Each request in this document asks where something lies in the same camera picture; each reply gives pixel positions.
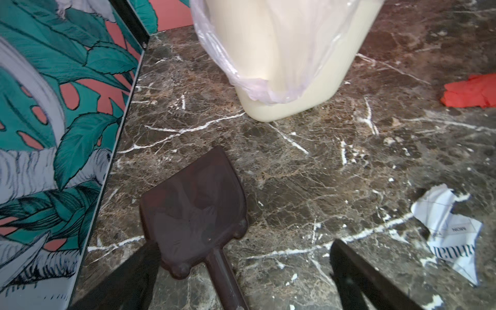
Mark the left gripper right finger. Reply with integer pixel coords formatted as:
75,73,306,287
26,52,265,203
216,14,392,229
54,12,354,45
329,239,422,310

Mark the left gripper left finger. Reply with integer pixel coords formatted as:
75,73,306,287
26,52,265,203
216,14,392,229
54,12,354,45
69,241,160,310

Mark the dark brown dustpan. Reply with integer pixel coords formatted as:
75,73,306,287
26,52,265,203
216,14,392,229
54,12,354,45
139,146,249,309

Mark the cream trash bin with liner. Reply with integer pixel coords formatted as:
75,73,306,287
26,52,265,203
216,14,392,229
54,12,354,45
190,1,383,122

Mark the white printed paper scrap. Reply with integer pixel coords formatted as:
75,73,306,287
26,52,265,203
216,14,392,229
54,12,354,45
411,184,483,286

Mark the red paper scrap upper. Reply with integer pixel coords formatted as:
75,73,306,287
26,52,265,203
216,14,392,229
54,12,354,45
440,74,495,108

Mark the left black frame post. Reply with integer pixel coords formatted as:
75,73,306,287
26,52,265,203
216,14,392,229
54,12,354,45
110,0,150,49

